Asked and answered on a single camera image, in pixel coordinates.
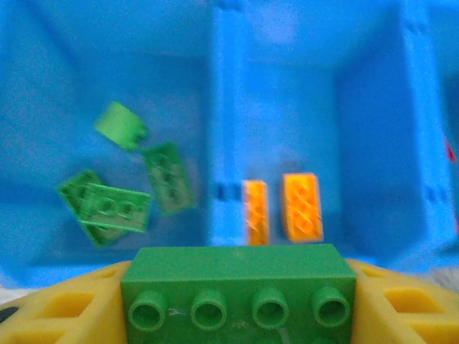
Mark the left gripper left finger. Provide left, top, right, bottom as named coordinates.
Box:
left=0, top=259, right=134, bottom=344

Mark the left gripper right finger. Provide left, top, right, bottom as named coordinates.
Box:
left=345, top=257, right=459, bottom=344

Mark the green long lego brick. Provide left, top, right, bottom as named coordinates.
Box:
left=141, top=142, right=198, bottom=216
left=57, top=168, right=131, bottom=249
left=78, top=182, right=152, bottom=234

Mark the yellow long lego brick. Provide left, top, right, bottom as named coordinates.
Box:
left=241, top=179, right=270, bottom=247
left=280, top=172, right=325, bottom=245

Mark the tall green lego brick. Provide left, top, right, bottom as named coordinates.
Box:
left=120, top=244, right=358, bottom=344

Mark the small green lego brick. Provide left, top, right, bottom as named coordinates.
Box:
left=93, top=100, right=149, bottom=151

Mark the red lego brick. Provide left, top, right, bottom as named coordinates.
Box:
left=443, top=135, right=459, bottom=163

